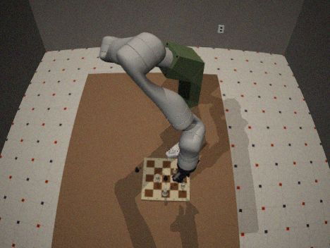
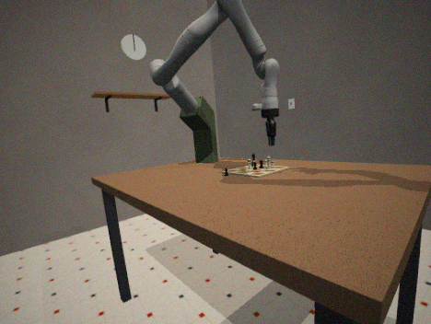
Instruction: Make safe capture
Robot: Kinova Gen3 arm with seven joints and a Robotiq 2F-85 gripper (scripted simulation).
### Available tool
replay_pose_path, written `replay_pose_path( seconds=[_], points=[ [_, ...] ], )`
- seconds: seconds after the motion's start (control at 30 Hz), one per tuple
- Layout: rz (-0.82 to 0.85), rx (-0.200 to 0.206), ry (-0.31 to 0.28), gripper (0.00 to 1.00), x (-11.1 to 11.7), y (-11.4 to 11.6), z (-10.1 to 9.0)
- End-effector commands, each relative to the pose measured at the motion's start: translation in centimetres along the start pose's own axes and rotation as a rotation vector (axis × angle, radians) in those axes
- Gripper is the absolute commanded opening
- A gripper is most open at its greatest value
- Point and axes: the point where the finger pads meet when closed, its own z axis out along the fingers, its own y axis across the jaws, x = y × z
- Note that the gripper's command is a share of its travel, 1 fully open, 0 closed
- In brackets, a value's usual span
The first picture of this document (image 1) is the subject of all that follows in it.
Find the chessboard with pieces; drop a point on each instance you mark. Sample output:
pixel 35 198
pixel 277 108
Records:
pixel 152 190

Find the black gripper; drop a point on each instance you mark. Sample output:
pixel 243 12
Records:
pixel 181 174

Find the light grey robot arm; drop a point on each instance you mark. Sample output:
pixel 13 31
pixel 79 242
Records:
pixel 139 55

